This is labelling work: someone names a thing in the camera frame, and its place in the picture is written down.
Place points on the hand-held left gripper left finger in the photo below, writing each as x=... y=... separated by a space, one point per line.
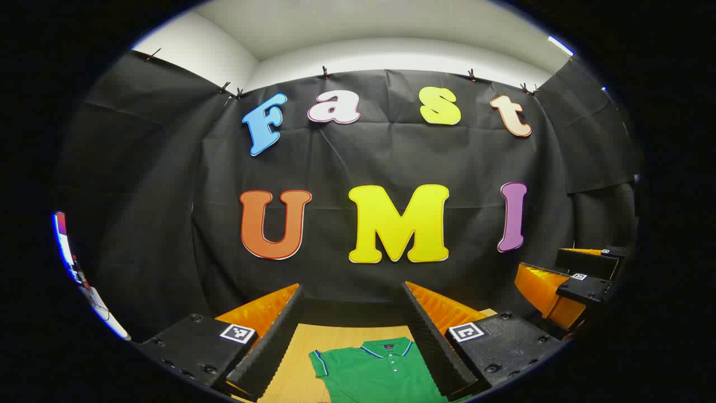
x=268 y=352

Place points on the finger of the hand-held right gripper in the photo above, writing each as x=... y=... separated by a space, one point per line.
x=587 y=263
x=584 y=290

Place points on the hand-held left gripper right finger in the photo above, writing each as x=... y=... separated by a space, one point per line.
x=433 y=352

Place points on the green T-shirt with blue trim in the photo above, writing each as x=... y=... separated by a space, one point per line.
x=369 y=375

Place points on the black backdrop cloth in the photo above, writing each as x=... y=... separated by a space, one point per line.
x=391 y=157

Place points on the white ceiling light strip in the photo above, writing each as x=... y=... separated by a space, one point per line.
x=560 y=45

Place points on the row of black cloth clips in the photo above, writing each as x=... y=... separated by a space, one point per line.
x=324 y=71

